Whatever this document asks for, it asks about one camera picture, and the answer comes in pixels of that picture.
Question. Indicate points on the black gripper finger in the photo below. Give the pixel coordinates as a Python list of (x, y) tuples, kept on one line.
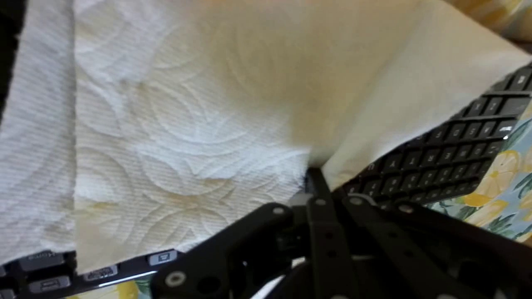
[(329, 253)]

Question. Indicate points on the white paper towel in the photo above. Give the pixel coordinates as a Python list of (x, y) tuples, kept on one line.
[(142, 125)]

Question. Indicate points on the black computer keyboard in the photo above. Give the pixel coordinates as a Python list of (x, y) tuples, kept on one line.
[(399, 246)]

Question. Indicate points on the lemon print tablecloth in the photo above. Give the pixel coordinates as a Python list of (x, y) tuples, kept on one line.
[(501, 203)]

